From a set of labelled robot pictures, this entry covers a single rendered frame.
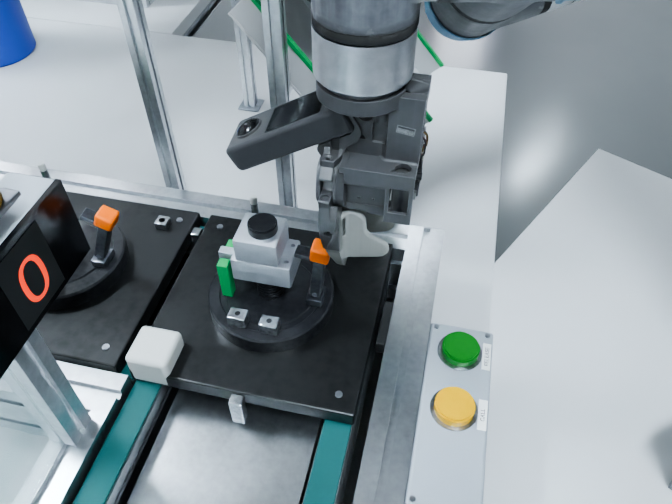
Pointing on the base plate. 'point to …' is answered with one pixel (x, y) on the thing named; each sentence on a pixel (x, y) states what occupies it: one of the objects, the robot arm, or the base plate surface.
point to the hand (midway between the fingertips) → (336, 251)
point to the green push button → (460, 349)
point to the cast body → (263, 251)
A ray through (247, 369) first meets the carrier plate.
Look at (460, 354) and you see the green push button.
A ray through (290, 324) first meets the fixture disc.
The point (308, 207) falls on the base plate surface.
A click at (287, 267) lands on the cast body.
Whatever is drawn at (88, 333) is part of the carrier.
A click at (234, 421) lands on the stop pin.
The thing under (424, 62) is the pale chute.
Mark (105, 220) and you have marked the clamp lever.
